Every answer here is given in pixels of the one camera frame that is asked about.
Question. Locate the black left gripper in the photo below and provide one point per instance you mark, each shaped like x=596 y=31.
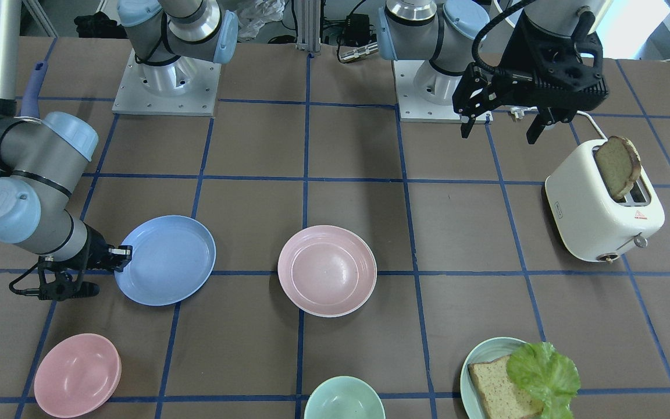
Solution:
x=521 y=57

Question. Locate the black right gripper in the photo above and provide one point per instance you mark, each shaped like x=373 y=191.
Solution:
x=94 y=251

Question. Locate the blue plate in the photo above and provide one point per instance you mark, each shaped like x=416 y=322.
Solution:
x=172 y=257

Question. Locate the pink plate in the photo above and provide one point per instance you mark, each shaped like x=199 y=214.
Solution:
x=327 y=271

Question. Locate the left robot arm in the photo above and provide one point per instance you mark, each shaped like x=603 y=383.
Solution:
x=443 y=34

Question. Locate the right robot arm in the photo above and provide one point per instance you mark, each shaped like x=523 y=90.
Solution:
x=42 y=159

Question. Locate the pink bowl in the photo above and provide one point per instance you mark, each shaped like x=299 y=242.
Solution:
x=77 y=376

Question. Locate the bread slice in toaster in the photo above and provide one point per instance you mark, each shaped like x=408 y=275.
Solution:
x=620 y=166

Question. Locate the white toaster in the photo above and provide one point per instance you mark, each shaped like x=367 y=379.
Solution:
x=591 y=225

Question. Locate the metal connector plug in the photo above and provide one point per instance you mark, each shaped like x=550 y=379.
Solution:
x=355 y=54

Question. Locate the dark blue pot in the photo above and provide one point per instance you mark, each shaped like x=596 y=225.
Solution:
x=30 y=100

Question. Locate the black power adapter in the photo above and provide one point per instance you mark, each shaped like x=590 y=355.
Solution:
x=356 y=29

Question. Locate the mint green plate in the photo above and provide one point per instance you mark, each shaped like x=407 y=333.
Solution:
x=478 y=359

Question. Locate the green lettuce leaf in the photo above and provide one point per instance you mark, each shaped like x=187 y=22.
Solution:
x=547 y=376

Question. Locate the bread slice on plate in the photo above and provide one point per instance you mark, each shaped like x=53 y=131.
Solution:
x=501 y=397

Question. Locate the mint green bowl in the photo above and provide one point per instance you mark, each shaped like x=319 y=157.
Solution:
x=344 y=397

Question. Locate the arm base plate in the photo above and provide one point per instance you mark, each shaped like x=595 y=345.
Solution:
x=186 y=87
x=425 y=94

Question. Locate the aluminium frame post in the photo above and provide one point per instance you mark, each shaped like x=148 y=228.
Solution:
x=308 y=26

